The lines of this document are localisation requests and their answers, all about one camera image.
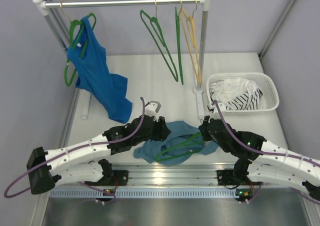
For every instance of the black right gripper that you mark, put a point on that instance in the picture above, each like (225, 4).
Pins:
(203, 127)

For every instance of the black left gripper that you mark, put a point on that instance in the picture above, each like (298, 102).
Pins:
(161, 128)

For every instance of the light blue tank top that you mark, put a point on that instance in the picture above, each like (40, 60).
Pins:
(150, 148)

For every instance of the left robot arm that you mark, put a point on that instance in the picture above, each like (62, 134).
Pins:
(87, 161)

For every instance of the royal blue tank top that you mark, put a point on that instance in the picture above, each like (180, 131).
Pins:
(90, 61)

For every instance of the green hanger with blue top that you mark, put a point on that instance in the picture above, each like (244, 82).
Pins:
(72, 36)

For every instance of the yellow hanger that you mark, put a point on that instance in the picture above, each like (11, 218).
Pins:
(189, 29)

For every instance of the white clothes in basket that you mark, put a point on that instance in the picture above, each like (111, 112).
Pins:
(230, 88)

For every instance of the striped garment in basket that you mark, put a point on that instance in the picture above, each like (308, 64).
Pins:
(245, 101)

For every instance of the white plastic laundry basket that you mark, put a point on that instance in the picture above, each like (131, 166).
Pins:
(270, 99)

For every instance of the silver clothes rack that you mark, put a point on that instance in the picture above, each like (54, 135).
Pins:
(44, 6)

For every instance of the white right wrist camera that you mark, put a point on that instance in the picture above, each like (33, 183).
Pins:
(216, 108)

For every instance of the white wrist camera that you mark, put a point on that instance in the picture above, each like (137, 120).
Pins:
(216, 108)
(152, 108)

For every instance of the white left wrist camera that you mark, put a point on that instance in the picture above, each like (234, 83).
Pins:
(152, 108)

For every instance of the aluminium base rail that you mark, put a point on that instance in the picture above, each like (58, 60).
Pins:
(143, 182)

